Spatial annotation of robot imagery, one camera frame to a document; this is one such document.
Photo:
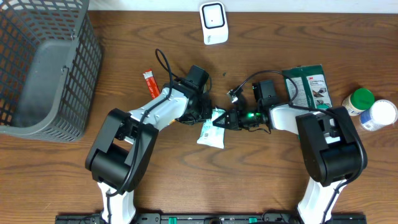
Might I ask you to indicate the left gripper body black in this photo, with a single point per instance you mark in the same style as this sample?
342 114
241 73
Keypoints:
204 113

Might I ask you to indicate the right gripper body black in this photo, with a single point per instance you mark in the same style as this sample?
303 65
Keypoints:
244 117

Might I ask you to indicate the grey plastic mesh basket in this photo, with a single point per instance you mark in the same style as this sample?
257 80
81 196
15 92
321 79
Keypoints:
50 62

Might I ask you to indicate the green white package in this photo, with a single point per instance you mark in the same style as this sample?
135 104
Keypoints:
312 87

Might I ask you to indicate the green lid jar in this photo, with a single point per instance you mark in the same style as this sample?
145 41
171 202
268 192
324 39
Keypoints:
359 101

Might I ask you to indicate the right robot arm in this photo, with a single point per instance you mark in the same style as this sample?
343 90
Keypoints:
331 148

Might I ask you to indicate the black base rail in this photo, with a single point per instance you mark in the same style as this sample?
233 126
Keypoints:
155 218

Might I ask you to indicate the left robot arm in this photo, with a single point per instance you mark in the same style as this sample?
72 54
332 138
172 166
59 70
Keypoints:
121 152

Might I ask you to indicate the white barcode scanner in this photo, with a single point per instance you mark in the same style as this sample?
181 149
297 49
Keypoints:
214 23

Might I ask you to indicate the white jar blue label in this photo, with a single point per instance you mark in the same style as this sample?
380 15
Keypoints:
381 114

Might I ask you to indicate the red white small packet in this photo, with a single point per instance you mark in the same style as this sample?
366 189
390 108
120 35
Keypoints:
151 84

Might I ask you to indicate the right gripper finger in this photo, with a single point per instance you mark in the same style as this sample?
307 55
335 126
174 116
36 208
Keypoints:
222 124
225 117

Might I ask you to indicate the pale green wipes packet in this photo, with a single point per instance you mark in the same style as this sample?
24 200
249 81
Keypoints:
211 135

